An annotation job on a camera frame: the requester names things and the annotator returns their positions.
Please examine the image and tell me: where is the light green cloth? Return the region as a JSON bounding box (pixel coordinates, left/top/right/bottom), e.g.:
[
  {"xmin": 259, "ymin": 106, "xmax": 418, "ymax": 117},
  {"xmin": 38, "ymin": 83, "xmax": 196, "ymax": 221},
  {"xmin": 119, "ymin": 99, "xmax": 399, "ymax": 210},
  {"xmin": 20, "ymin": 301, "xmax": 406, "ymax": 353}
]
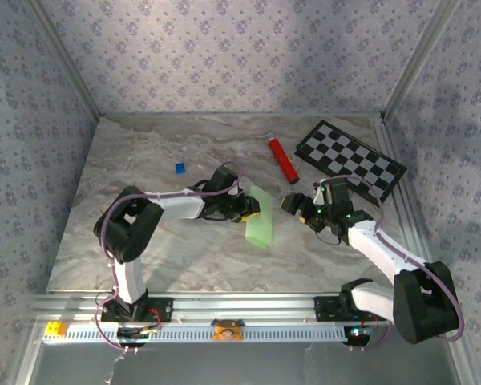
[{"xmin": 245, "ymin": 184, "xmax": 275, "ymax": 250}]

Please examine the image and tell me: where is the red cylindrical tube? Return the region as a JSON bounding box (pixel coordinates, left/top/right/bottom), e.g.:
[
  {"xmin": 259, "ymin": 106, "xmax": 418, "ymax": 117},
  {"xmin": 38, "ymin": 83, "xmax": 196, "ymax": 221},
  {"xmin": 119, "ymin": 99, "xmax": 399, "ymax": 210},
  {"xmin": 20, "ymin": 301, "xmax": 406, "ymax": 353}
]
[{"xmin": 266, "ymin": 132, "xmax": 301, "ymax": 185}]

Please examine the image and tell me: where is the black and white checkerboard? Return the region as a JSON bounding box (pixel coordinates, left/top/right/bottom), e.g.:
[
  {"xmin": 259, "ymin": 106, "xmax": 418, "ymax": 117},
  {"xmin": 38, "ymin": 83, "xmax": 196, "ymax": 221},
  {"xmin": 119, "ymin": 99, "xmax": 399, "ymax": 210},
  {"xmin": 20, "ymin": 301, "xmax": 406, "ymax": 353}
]
[{"xmin": 293, "ymin": 119, "xmax": 409, "ymax": 209}]

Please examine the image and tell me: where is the orange cartoon face figure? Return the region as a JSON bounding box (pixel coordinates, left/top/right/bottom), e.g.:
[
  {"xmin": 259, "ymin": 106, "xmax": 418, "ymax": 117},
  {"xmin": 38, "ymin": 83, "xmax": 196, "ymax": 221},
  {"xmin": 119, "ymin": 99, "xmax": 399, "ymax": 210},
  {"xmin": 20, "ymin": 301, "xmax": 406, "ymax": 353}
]
[{"xmin": 210, "ymin": 318, "xmax": 245, "ymax": 342}]

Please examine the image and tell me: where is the yellow toy brick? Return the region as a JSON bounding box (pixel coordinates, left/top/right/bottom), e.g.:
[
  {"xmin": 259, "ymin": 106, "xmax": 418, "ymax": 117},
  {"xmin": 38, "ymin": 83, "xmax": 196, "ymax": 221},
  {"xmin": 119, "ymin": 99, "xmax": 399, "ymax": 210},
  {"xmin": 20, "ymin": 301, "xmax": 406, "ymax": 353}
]
[{"xmin": 44, "ymin": 321, "xmax": 70, "ymax": 337}]

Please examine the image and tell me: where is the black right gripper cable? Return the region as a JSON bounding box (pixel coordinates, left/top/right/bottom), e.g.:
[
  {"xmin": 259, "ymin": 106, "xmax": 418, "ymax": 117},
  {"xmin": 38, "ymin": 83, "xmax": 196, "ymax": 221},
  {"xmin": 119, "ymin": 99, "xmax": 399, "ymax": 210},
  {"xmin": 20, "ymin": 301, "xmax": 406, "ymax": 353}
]
[{"xmin": 315, "ymin": 229, "xmax": 342, "ymax": 247}]

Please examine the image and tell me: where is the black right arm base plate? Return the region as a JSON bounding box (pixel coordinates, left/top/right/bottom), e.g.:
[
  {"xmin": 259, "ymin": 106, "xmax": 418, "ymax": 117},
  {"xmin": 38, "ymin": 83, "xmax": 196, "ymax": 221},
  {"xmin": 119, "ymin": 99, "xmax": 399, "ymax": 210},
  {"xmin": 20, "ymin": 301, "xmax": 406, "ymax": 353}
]
[{"xmin": 313, "ymin": 295, "xmax": 388, "ymax": 322}]

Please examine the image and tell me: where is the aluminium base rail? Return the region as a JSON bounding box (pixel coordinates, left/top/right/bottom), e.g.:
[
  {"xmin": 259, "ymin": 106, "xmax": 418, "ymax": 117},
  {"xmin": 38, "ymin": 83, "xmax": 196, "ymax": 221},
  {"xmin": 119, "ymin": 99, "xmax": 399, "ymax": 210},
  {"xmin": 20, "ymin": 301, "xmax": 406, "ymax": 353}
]
[{"xmin": 26, "ymin": 291, "xmax": 465, "ymax": 325}]

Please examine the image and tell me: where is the aluminium side rail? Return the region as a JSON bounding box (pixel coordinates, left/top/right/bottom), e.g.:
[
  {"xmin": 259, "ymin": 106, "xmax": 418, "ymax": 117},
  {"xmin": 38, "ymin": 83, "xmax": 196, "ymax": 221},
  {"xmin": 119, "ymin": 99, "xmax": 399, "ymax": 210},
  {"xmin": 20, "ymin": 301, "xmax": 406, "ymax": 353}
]
[{"xmin": 371, "ymin": 123, "xmax": 442, "ymax": 292}]

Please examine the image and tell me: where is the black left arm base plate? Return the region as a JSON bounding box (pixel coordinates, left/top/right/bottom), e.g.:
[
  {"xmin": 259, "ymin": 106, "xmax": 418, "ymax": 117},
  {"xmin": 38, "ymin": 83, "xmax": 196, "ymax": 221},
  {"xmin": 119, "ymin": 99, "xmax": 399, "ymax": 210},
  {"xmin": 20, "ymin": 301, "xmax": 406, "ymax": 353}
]
[{"xmin": 99, "ymin": 297, "xmax": 175, "ymax": 324}]

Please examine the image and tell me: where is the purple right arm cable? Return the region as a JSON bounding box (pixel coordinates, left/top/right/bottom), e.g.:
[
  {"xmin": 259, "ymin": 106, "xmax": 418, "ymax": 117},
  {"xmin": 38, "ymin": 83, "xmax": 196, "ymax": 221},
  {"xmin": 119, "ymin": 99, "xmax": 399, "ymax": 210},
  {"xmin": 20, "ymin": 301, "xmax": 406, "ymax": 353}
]
[{"xmin": 326, "ymin": 174, "xmax": 465, "ymax": 353}]

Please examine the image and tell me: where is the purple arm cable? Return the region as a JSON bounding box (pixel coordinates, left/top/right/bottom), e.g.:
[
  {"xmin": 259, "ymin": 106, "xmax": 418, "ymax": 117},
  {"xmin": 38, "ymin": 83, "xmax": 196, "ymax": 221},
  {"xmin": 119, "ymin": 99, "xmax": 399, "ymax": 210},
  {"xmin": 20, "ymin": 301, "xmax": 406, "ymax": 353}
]
[
  {"xmin": 92, "ymin": 161, "xmax": 245, "ymax": 355},
  {"xmin": 326, "ymin": 174, "xmax": 465, "ymax": 353}
]

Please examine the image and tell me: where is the white slotted cable duct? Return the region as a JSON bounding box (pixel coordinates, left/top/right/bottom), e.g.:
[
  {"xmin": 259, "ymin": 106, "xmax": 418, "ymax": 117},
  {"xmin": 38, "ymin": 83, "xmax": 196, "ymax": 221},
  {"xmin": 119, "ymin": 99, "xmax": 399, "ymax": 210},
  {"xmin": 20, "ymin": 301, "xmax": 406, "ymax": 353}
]
[{"xmin": 42, "ymin": 322, "xmax": 349, "ymax": 345}]

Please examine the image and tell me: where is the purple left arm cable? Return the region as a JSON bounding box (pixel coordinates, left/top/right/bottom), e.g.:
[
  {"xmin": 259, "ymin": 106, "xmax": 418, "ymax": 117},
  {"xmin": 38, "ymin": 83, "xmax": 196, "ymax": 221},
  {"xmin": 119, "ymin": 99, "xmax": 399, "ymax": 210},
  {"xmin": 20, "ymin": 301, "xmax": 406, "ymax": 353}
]
[{"xmin": 92, "ymin": 161, "xmax": 245, "ymax": 355}]

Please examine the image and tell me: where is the aluminium frame post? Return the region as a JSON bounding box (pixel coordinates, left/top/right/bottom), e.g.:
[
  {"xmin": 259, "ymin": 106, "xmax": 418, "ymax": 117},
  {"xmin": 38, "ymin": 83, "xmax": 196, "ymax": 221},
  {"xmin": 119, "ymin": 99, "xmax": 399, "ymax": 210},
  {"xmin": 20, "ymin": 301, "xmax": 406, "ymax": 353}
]
[{"xmin": 382, "ymin": 0, "xmax": 462, "ymax": 121}]

